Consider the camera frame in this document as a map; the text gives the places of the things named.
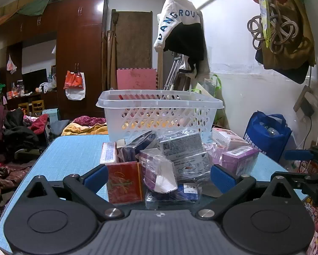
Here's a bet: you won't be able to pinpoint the pink patterned box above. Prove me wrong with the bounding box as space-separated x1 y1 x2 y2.
211 127 251 153

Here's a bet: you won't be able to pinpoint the brown wooden wardrobe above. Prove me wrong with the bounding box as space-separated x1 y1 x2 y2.
0 0 109 123

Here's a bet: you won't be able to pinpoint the pale pink narrow box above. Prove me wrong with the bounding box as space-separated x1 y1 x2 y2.
100 142 120 164

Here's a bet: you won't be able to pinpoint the white bag with green handles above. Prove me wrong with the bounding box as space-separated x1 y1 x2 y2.
193 74 222 99

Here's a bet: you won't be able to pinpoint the purple box in plastic bag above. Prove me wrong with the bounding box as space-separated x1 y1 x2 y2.
139 149 179 194

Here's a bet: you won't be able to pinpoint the green tarp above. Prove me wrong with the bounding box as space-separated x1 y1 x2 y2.
17 0 82 16

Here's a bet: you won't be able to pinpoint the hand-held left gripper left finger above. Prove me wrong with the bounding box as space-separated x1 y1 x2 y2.
28 165 124 220

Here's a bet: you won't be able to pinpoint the olive hanging bag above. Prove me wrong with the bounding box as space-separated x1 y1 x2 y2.
255 0 317 84

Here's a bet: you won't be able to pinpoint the coiled rope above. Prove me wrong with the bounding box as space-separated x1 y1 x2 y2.
247 3 301 54

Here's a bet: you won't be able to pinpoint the blue item in plastic bag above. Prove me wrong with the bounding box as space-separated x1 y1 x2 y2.
145 183 202 209

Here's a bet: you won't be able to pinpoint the yellow green strap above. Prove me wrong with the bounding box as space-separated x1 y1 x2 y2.
256 0 272 48

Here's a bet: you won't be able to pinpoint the metal crutches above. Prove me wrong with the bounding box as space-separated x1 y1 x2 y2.
163 53 186 91

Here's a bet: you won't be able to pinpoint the dark blue wrapped packet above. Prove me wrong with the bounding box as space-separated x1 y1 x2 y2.
122 131 158 162

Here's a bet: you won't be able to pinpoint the white hoodie with blue print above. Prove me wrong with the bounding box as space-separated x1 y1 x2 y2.
154 0 210 79

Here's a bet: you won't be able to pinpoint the grey white wrapped box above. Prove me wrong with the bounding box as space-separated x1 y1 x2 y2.
159 130 210 181

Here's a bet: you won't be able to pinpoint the teal box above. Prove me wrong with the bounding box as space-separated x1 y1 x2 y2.
44 108 59 122

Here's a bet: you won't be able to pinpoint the dark clothing pile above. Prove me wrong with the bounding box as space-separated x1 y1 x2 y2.
0 105 46 162

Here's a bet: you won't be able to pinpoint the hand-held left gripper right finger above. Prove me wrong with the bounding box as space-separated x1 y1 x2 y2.
196 165 293 220

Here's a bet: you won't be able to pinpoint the orange and white plastic bag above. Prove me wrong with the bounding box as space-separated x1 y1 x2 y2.
63 70 86 101

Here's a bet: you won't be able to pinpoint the pink foam mat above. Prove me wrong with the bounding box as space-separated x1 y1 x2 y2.
117 68 158 90

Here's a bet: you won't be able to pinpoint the black garment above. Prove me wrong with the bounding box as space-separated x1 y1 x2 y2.
163 23 206 79

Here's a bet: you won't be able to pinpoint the wooden board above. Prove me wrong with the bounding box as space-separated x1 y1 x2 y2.
114 11 153 69

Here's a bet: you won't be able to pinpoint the yellow blanket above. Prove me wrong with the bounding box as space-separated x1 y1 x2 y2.
61 122 108 136

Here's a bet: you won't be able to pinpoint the small hanging plastic bag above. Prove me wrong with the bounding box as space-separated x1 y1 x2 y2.
7 55 17 74

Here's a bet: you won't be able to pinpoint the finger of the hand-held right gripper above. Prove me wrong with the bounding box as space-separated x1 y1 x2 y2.
284 146 318 164
272 171 312 189

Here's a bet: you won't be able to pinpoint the yellow stools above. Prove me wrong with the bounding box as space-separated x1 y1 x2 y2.
18 99 45 117

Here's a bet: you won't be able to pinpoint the red box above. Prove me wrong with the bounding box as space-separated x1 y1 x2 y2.
106 161 144 205

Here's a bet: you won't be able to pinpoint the black television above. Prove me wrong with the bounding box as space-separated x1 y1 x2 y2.
22 68 48 92

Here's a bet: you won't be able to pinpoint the white plastic lattice basket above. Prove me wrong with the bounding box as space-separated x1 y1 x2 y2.
96 89 225 145

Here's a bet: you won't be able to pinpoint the blue tote bag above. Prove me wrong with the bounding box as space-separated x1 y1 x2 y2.
244 111 293 163

